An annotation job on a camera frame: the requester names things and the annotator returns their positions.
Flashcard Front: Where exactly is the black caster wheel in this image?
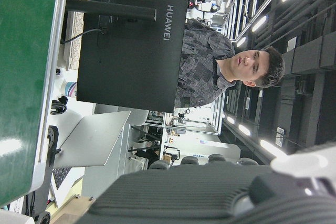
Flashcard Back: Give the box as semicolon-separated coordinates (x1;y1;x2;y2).
34;212;51;224

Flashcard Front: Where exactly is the silver laptop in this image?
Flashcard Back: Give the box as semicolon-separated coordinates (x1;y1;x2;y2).
48;110;131;209

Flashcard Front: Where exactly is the black monitor cable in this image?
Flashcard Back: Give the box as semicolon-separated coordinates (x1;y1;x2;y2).
60;27;106;45

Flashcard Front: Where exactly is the black coiled cable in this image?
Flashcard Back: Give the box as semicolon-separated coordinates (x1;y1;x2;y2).
49;95;69;116

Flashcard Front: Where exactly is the white keyboard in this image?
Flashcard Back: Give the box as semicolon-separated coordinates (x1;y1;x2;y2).
62;0;92;71

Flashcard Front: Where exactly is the black Huawei monitor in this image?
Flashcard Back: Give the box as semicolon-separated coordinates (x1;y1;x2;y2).
64;0;193;113

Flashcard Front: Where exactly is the person in grey patterned shirt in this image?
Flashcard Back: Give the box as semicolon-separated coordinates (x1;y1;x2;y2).
174;18;286;109

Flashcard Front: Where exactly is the dark grey white right robot hand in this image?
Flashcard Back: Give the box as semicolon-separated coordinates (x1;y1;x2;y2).
76;142;336;224

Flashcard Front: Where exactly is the green conveyor belt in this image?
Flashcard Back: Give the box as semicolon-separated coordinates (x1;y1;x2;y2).
0;0;60;207
25;0;72;204

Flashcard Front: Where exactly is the black round metal bracket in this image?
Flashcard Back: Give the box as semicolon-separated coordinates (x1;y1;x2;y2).
45;125;63;167

